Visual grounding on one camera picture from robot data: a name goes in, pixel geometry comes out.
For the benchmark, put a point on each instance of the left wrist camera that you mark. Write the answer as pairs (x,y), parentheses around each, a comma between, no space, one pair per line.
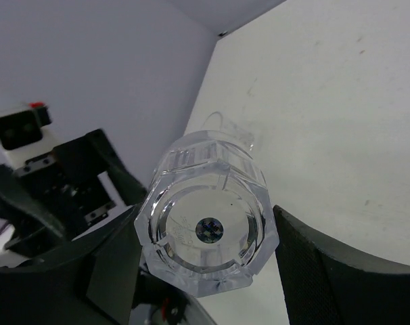
(25,137)

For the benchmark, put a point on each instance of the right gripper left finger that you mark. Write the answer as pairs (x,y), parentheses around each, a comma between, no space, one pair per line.
(96,279)

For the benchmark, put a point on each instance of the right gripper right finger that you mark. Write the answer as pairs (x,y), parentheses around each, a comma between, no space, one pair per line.
(326,281)

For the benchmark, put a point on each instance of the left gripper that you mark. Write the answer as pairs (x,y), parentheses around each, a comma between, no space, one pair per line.
(65,179)

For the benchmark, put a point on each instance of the clear faceted glass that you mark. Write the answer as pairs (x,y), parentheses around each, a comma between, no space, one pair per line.
(207,224)
(217,121)

